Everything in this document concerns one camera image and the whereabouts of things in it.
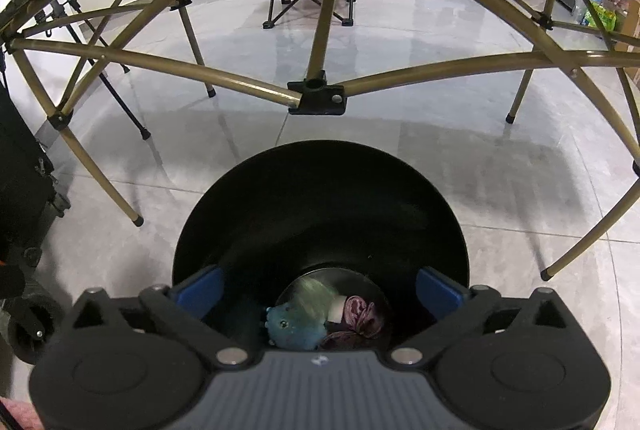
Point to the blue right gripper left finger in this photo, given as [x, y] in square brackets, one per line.
[199, 293]

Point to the pink satin cloth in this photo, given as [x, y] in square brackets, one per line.
[359, 329]

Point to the white wedge sponge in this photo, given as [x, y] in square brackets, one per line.
[336, 310]

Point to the black suitcase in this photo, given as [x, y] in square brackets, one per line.
[29, 313]

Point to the green snack bag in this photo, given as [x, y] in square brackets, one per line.
[606, 13]

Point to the iridescent plastic bag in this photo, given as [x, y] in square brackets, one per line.
[314, 298]

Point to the light blue plush toy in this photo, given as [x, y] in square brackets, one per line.
[291, 328]

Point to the black round trash bin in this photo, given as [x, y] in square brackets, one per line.
[346, 213]

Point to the pink fuzzy sleeve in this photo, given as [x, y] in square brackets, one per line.
[19, 415]

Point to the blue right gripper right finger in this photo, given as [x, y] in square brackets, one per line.
[439, 294]

